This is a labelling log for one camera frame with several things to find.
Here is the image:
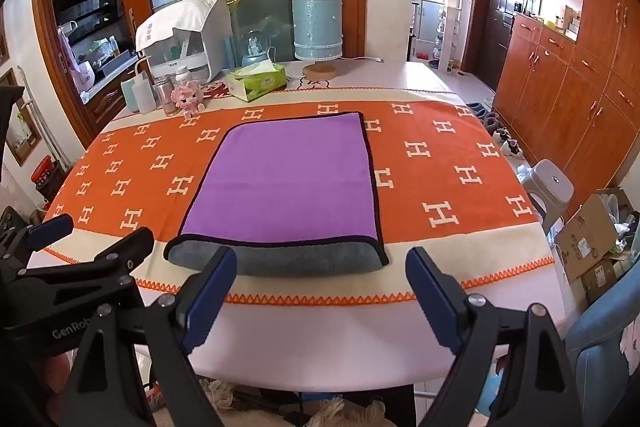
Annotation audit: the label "green tissue pack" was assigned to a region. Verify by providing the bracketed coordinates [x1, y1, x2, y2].
[226, 61, 288, 102]

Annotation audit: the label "wooden picture frame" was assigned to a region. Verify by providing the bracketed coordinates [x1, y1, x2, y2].
[0, 67, 44, 168]

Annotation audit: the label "white bottle sterilizer appliance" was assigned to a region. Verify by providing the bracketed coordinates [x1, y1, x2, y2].
[142, 24, 227, 86]

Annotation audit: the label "wooden wall cabinet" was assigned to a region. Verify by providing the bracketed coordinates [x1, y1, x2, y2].
[492, 0, 640, 218]

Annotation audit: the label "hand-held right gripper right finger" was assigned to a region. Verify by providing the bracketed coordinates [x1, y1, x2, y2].
[405, 246, 590, 427]

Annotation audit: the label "white fluffy rug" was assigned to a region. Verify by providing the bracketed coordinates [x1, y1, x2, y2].
[155, 377, 417, 427]

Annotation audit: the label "metal tumbler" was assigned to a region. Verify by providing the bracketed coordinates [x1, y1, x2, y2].
[156, 77, 183, 116]

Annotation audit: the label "open cardboard box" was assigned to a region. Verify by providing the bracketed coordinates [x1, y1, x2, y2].
[555, 187, 640, 314]

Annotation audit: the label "white shelf rack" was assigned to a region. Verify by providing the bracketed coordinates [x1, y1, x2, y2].
[434, 0, 464, 71]

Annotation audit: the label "purple and grey towel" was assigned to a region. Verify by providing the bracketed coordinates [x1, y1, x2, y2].
[164, 111, 390, 278]

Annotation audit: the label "dark entrance door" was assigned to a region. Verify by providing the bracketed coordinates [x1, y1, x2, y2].
[475, 0, 524, 94]

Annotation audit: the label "orange patterned blanket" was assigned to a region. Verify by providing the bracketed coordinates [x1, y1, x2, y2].
[42, 99, 556, 308]

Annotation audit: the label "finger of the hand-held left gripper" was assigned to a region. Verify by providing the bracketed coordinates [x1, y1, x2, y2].
[0, 213, 75, 260]
[20, 227, 155, 295]

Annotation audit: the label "light blue chair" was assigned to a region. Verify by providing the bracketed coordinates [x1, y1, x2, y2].
[565, 301, 640, 427]

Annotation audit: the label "pink toy figure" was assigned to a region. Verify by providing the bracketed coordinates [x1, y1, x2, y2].
[171, 82, 206, 118]

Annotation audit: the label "red basket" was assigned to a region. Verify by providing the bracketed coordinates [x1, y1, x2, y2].
[31, 156, 67, 204]

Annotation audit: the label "orange patterned tablecloth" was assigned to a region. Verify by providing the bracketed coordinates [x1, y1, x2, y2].
[27, 59, 568, 383]

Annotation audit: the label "grey plastic stool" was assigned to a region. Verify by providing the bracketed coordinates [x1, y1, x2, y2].
[519, 159, 575, 235]

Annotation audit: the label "white plastic bottle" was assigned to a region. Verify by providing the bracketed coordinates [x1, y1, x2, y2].
[120, 61, 157, 115]

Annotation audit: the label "white covered appliance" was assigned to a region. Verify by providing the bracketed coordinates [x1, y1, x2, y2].
[135, 0, 233, 62]

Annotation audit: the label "white and black sneakers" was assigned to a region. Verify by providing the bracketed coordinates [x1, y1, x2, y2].
[492, 126, 524, 158]

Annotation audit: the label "light blue table lamp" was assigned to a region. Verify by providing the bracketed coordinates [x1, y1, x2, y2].
[291, 0, 345, 82]

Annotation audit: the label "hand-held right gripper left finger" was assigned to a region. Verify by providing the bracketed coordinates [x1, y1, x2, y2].
[62, 246, 238, 427]

